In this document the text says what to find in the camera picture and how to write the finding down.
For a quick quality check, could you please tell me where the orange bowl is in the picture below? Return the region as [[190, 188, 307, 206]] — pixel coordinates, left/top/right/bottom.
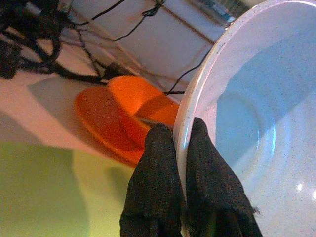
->
[[107, 75, 182, 129]]

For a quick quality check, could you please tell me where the thin black cable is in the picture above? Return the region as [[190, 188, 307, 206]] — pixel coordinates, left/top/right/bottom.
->
[[71, 0, 126, 27]]

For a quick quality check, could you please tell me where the large black power adapter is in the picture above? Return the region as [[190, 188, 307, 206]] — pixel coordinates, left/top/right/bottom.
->
[[0, 0, 62, 40]]

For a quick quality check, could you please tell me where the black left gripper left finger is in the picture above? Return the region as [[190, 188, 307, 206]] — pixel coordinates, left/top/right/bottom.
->
[[119, 122, 188, 237]]

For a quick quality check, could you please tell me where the green plate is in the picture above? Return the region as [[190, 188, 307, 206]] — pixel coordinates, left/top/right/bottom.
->
[[0, 142, 141, 237]]

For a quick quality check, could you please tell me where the orange plate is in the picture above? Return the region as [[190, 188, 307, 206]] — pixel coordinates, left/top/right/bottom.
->
[[75, 87, 181, 168]]

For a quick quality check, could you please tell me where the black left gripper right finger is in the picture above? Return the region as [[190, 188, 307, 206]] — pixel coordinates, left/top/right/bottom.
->
[[184, 117, 264, 237]]

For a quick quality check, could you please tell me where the white bowl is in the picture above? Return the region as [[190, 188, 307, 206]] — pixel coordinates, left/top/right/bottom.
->
[[172, 0, 316, 237]]

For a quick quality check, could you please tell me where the metal fork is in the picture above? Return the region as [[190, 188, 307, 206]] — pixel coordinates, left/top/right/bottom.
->
[[135, 115, 160, 128]]

